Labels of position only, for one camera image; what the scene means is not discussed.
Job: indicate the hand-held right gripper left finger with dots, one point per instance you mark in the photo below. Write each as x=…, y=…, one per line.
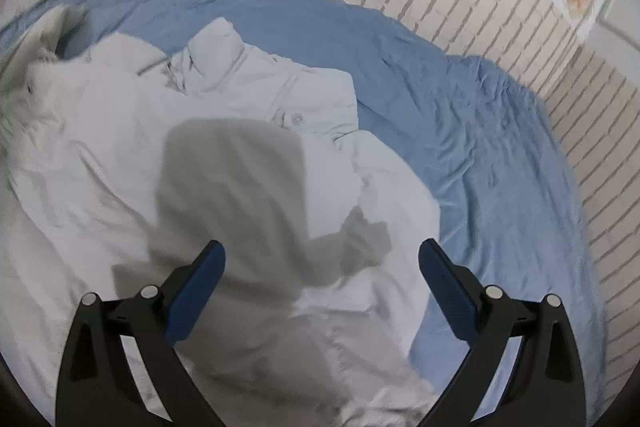
x=200, y=287

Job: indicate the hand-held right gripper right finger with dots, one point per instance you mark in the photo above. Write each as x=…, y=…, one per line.
x=447, y=287

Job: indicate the white pillow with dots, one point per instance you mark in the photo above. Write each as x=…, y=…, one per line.
x=100, y=157

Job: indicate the blue bed blanket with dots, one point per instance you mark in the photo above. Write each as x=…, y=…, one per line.
x=450, y=132

